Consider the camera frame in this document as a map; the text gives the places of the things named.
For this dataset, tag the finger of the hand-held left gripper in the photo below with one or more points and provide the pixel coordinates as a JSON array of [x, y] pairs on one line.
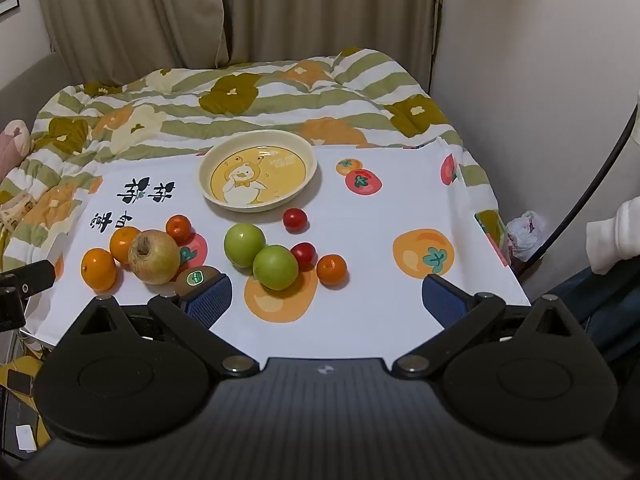
[[10, 310], [30, 277]]

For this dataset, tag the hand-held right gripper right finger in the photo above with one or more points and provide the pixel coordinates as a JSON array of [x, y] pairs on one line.
[[445, 302]]

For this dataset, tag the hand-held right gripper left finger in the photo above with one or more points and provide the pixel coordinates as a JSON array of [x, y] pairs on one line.
[[207, 302]]

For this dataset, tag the green apple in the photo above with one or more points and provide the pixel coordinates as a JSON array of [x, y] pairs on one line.
[[275, 267], [244, 244]]

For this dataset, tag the large orange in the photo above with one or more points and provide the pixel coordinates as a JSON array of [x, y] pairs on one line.
[[99, 270], [121, 245]]

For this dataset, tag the yellowish apple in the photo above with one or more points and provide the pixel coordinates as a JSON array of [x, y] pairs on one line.
[[152, 257]]

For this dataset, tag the cream duck print plate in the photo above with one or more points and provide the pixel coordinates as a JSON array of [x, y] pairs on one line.
[[260, 180]]

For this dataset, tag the brown kiwi with sticker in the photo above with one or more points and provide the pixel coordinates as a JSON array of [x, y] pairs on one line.
[[192, 277]]

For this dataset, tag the beige snack packet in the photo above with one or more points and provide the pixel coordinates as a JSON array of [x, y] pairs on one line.
[[15, 210]]

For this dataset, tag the small orange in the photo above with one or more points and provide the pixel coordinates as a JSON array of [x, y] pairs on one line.
[[331, 269], [178, 227]]

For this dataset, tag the yellow patterned cloth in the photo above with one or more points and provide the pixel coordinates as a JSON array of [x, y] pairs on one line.
[[15, 400]]

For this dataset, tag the white plastic bag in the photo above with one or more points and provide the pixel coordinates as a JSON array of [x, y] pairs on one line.
[[525, 232]]

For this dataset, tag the red cherry tomato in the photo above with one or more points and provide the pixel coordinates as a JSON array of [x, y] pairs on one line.
[[295, 220], [305, 254]]

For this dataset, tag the pink plush toy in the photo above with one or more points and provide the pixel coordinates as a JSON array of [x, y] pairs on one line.
[[12, 147]]

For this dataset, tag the white fruit print cloth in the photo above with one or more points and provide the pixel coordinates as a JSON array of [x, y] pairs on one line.
[[350, 210]]

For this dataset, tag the person's blue jeans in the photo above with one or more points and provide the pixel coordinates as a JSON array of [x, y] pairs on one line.
[[600, 300]]

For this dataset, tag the striped floral quilt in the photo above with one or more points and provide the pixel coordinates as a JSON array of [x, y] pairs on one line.
[[280, 115]]

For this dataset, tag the grey bed headboard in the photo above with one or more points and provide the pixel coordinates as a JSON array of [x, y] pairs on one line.
[[25, 75]]

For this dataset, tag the beige curtain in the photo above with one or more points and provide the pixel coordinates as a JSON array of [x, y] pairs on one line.
[[325, 10], [125, 10]]

